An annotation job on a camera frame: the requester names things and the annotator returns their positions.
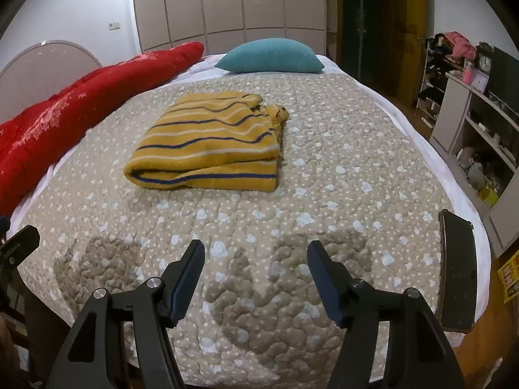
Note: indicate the wall light switch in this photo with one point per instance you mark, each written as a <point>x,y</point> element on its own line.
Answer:
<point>114,26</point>

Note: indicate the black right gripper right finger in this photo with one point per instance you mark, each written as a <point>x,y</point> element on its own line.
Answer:
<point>419,354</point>

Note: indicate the black smartphone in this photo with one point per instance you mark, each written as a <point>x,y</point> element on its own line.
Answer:
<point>459,282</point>

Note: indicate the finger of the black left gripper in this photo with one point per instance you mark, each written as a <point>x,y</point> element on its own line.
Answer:
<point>19,247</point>

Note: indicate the yellow striped knit sweater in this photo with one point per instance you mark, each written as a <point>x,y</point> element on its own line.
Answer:
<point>222,141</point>

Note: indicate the beige dotted bed cover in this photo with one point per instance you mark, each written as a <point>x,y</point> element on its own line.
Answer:
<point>349,178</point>

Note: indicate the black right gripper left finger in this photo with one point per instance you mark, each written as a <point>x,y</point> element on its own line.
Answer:
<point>93,354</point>

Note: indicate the pink clothes pile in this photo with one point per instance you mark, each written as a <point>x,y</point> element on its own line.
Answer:
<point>461,47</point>

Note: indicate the teal pillow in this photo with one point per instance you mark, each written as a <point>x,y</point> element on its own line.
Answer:
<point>271,55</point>

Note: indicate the black television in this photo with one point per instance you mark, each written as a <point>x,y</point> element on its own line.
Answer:
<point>504,78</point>

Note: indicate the brown wooden door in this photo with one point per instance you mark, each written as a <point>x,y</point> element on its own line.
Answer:
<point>382,44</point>

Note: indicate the white bed sheet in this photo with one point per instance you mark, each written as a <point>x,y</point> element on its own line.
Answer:
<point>463,207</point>

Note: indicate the white shelf unit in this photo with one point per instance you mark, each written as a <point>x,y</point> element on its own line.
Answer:
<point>476,133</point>

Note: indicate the pink cup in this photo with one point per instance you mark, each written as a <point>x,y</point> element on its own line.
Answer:
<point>468,73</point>

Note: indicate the white bed headboard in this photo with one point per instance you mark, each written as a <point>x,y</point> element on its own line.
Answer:
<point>40,71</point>

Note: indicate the red patterned quilt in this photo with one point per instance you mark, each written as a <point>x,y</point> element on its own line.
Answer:
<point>44,132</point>

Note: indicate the white wardrobe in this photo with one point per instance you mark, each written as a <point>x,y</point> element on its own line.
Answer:
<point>224,24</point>

